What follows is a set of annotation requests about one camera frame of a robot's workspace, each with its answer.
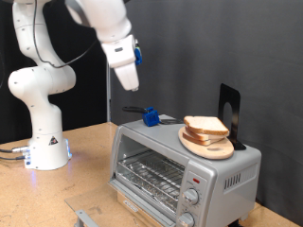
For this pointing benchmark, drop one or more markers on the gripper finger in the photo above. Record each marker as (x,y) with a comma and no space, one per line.
(135,90)

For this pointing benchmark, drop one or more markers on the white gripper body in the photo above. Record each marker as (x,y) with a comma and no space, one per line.
(121,53)

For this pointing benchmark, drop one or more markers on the slotted spatula with blue block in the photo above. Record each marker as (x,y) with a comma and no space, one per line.
(151,117)

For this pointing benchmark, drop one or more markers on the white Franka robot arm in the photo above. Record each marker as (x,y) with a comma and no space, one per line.
(41,126)

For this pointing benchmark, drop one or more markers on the silver toaster oven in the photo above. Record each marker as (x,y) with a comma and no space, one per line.
(227,164)

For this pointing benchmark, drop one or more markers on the silver oven knob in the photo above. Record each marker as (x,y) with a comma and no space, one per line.
(186,220)
(191,196)

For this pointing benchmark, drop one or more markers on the grey metal pole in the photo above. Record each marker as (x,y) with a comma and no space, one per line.
(108,94)

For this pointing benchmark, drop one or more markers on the black metal bookend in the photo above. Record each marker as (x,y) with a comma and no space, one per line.
(235,94)

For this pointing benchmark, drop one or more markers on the round wooden cutting board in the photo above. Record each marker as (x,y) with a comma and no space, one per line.
(217,152)

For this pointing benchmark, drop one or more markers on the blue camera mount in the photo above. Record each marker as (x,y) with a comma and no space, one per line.
(138,56)

